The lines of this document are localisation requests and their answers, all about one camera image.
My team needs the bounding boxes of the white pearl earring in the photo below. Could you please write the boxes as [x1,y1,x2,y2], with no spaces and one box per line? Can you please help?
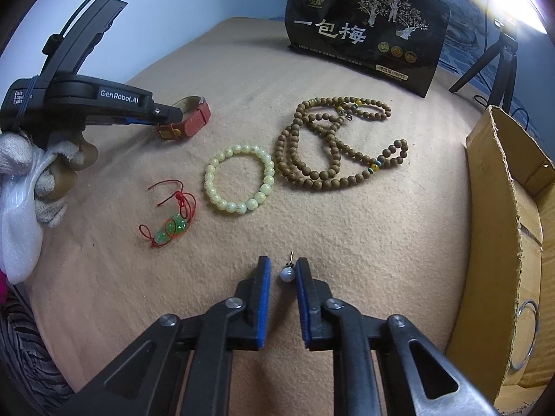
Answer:
[279,252,296,283]

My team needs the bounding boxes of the green jade pendant red cord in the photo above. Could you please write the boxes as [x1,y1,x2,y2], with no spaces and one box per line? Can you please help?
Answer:
[138,178,199,249]

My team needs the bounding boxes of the red leather strap watch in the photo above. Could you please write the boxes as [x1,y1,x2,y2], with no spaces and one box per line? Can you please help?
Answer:
[156,96,212,141]

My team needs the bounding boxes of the brown wooden bead necklace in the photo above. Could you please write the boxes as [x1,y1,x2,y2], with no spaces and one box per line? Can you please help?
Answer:
[274,96,411,192]

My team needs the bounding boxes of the left white gloved hand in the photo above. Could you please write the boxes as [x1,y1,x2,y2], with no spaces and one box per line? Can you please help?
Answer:
[1,131,99,227]

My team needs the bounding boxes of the cardboard box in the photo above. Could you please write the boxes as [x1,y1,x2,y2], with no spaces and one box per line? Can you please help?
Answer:
[447,106,554,415]

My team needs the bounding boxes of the black snack bag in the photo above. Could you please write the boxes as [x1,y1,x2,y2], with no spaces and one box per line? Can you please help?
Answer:
[285,0,451,97]

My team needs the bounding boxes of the black mini tripod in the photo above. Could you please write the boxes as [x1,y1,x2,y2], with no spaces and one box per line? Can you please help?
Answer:
[449,27,518,113]

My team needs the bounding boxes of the pale yellow bead bracelet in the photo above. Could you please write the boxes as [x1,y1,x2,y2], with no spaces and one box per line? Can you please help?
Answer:
[202,144,277,215]

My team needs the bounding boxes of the silver bangle ring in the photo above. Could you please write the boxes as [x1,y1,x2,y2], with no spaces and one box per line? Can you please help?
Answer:
[509,298,540,372]

